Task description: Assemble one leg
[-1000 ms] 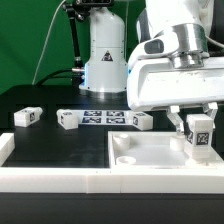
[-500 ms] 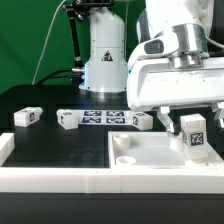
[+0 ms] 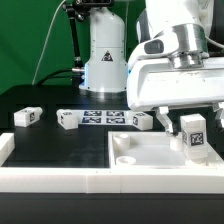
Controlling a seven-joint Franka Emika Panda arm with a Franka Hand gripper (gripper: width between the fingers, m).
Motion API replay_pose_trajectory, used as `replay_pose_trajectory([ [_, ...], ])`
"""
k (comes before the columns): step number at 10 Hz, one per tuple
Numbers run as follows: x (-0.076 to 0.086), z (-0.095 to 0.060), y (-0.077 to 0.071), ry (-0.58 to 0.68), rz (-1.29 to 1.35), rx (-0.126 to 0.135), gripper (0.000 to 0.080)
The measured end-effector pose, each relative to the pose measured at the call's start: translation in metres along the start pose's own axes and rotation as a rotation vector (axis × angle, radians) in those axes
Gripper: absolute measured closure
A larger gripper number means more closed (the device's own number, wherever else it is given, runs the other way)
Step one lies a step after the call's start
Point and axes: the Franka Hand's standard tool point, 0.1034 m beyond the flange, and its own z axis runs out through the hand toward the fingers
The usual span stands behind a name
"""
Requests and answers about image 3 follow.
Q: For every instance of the sheet of fiducial markers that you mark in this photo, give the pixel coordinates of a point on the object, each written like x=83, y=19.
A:
x=104, y=117

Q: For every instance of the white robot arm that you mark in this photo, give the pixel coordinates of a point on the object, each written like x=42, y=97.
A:
x=188, y=22

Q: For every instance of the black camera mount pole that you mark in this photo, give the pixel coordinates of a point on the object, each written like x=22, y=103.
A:
x=75, y=14

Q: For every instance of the white square tabletop part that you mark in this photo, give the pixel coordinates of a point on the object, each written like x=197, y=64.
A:
x=153, y=150

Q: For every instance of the white U-shaped obstacle fence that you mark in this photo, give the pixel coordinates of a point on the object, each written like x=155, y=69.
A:
x=107, y=180

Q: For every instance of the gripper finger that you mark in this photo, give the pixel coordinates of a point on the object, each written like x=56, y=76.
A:
x=162, y=116
x=218, y=108

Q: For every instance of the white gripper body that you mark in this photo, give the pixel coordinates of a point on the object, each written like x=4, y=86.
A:
x=153, y=82

